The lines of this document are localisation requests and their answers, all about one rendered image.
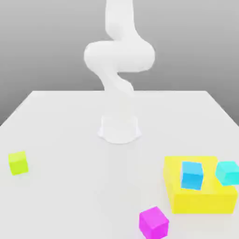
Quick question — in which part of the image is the small blue cube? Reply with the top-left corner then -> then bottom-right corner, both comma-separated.
180,161 -> 204,191

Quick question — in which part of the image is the small magenta cube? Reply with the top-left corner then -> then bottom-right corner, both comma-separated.
139,206 -> 170,239

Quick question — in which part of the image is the small lime cube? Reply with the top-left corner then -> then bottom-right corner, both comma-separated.
8,150 -> 29,176

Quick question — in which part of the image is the small cyan cube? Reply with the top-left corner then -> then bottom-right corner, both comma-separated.
215,161 -> 239,187

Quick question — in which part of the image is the large yellow box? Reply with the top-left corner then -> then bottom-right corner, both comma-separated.
163,156 -> 238,215

